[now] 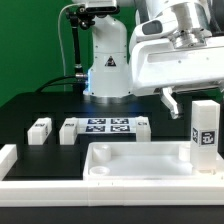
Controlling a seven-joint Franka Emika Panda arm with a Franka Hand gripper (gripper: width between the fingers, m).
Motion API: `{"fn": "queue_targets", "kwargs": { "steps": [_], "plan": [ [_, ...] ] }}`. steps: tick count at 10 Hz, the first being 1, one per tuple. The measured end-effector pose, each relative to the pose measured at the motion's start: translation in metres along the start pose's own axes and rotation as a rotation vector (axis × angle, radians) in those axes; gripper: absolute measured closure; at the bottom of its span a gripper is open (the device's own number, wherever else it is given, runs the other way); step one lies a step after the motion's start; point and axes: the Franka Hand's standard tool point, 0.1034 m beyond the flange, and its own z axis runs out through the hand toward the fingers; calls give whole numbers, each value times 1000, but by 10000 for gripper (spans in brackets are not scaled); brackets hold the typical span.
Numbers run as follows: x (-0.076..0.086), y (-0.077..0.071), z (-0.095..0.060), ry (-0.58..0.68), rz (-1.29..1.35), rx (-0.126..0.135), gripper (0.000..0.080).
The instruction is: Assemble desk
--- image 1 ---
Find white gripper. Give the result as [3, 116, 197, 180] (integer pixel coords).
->
[129, 20, 224, 119]

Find white desk top tray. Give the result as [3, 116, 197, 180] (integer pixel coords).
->
[83, 141, 224, 181]

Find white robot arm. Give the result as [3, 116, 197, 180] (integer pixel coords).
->
[72, 0, 224, 118]

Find fiducial marker plate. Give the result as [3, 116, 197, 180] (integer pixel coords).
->
[77, 117, 136, 134]

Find white U-shaped fence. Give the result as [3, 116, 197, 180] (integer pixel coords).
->
[0, 145, 224, 207]

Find camera on mount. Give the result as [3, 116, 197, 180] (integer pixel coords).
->
[85, 0, 118, 14]

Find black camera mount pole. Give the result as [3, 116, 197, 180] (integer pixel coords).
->
[66, 6, 95, 75]

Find black cables on table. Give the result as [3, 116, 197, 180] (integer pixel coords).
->
[34, 74, 89, 93]

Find white cable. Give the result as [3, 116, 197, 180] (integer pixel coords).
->
[57, 3, 81, 93]

